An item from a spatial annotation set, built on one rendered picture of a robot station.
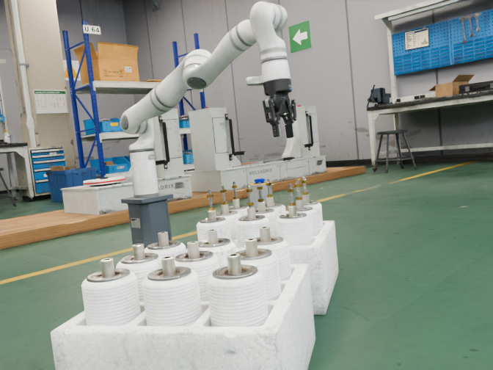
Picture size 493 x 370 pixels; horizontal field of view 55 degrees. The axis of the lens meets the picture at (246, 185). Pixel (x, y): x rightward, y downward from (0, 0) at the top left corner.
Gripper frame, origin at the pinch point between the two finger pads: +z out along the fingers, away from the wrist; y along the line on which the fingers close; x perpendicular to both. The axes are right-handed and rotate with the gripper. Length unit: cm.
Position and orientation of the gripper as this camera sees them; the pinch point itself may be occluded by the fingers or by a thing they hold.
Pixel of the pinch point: (283, 133)
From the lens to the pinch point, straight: 129.7
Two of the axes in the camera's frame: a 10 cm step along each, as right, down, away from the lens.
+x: -8.2, 0.7, 5.7
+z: 1.4, 9.9, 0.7
